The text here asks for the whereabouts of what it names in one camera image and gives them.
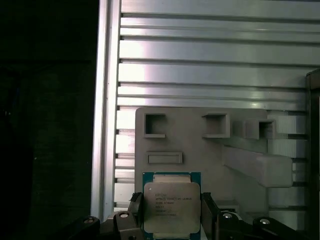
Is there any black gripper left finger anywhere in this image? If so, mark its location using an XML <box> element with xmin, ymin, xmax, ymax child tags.
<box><xmin>59</xmin><ymin>191</ymin><xmax>145</xmax><ymax>240</ymax></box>

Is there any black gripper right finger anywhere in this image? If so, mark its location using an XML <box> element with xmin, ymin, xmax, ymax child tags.
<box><xmin>200</xmin><ymin>191</ymin><xmax>308</xmax><ymax>240</ymax></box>

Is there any silver CPU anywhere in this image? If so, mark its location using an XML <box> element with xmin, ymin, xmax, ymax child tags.
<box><xmin>141</xmin><ymin>171</ymin><xmax>202</xmax><ymax>240</ymax></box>

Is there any grey parts rack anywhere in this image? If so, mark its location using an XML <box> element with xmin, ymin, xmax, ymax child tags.
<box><xmin>134</xmin><ymin>106</ymin><xmax>295</xmax><ymax>240</ymax></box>

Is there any black PC case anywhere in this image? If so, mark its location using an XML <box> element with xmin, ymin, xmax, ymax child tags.
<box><xmin>305</xmin><ymin>68</ymin><xmax>320</xmax><ymax>240</ymax></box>

